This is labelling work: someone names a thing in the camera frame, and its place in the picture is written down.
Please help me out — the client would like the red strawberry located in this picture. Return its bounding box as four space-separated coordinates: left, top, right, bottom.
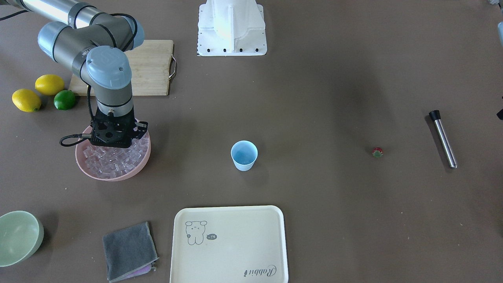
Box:
371 147 384 158

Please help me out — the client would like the light blue plastic cup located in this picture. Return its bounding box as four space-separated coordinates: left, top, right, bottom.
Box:
230 140 258 171

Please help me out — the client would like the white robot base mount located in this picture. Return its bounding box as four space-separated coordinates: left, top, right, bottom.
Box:
196 0 268 56

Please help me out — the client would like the green lime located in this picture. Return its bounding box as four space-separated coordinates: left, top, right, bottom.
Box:
53 90 77 110

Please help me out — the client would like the pink bowl of ice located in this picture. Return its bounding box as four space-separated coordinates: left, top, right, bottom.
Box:
75 133 152 181

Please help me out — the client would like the whole yellow lemon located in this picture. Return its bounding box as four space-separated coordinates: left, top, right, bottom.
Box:
11 88 42 112
35 74 65 96

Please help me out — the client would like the grey folded cloth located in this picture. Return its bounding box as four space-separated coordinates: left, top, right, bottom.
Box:
102 222 159 283

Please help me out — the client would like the beige rabbit serving tray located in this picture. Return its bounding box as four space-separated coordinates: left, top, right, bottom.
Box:
169 205 289 283

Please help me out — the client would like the steel muddler black tip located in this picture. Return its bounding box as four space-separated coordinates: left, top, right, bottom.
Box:
429 110 458 169

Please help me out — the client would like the mint green bowl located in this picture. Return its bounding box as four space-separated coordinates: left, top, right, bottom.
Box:
0 211 44 267

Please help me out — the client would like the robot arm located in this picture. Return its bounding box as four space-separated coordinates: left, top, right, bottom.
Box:
1 0 145 118

